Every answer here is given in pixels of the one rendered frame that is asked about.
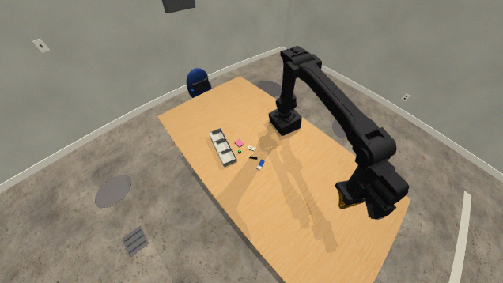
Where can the grey open bin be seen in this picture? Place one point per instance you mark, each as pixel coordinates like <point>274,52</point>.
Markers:
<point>220,142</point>

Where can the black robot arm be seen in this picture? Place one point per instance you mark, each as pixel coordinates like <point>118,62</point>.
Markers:
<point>387,184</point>

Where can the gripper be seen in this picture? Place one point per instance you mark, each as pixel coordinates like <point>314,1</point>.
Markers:
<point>345,200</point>

